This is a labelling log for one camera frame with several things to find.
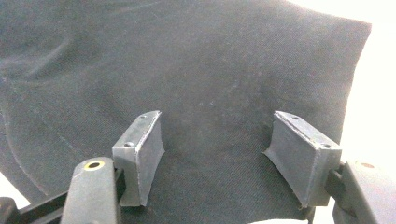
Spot black tank top white trim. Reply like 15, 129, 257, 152
0, 0, 374, 224

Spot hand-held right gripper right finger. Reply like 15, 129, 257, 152
262, 110, 343, 209

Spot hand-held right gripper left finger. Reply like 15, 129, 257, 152
111, 109, 166, 208

